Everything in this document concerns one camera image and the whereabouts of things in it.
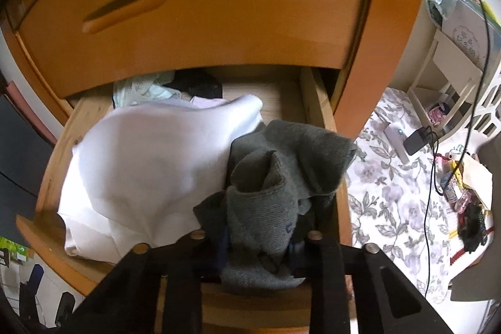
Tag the black lace underwear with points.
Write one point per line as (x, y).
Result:
(199, 83)

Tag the wooden nightstand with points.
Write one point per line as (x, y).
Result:
(395, 25)

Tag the grey underwear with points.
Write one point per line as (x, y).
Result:
(274, 177)

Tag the grey floral quilt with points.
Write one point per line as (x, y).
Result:
(391, 201)

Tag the pale green lace underwear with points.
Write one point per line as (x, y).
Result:
(137, 89)

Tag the closed wooden drawer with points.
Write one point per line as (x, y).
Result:
(235, 5)

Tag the dark blue cabinet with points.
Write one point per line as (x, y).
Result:
(19, 162)

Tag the teal plastic bag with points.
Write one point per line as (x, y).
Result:
(436, 5)

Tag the wooden drawer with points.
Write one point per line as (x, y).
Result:
(321, 111)
(235, 5)

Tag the black cloth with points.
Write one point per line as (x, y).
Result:
(473, 226)

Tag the green printed box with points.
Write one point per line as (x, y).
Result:
(11, 248)

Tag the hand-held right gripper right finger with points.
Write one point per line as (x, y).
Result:
(325, 259)

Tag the black charger plug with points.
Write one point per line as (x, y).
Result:
(415, 141)

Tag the white power strip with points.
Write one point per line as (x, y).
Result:
(393, 140)

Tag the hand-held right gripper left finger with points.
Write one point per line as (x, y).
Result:
(195, 257)

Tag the white lattice shelf rack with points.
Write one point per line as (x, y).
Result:
(430, 56)

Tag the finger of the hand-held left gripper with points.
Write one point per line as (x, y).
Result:
(31, 287)
(64, 306)

